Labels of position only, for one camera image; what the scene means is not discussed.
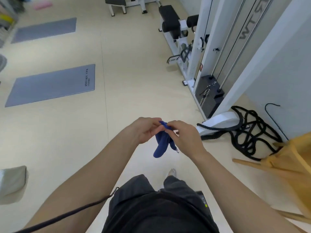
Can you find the person's right hand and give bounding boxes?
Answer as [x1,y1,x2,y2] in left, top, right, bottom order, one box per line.
[166,120,207,160]

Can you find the person's left hand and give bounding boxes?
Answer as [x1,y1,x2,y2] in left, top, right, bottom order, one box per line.
[131,117,166,145]

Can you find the blue cloth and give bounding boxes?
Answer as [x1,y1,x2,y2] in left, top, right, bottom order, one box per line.
[153,121,180,159]

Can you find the person's left forearm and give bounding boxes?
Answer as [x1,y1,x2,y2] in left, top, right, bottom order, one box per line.
[23,137,141,233]

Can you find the person's right forearm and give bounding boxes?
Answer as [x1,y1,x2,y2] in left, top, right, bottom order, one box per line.
[193,149,303,233]

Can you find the black weight stack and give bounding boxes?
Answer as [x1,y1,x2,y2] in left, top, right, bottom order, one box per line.
[195,75,225,119]

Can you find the black trousers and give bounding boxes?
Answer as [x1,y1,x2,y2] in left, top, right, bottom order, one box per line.
[101,174,220,233]

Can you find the white machine with black pads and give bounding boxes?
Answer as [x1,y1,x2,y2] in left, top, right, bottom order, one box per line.
[158,5,210,88]

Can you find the grey printed exercise mat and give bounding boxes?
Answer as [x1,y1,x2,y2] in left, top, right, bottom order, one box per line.
[5,64,96,108]

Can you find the wooden stool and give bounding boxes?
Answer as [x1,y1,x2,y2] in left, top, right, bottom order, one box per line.
[232,132,311,225]

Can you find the black padded bench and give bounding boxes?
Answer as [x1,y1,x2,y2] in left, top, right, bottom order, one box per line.
[105,0,127,17]

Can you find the grey plain exercise mat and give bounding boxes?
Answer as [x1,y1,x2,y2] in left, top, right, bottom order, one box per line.
[11,17,77,44]

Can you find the grey cushion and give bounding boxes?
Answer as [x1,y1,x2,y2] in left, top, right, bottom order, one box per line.
[0,165,29,205]

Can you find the pink mat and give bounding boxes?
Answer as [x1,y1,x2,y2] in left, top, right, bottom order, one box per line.
[33,1,53,10]

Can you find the shelf with coloured items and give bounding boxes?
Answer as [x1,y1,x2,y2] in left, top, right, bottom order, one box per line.
[0,0,26,47]

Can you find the black battle rope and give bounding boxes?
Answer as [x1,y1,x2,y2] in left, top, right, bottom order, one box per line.
[197,106,284,162]

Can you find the thin black cable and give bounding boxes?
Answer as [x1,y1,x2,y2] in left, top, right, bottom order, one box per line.
[265,103,290,141]

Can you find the white cable machine tower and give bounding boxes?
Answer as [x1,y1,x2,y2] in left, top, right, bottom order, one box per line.
[187,0,303,137]

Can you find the white frame gym machine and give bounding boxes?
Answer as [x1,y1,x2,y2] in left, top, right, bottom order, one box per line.
[126,0,162,14]

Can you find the black strap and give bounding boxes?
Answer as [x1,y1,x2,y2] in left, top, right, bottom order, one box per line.
[13,187,120,233]

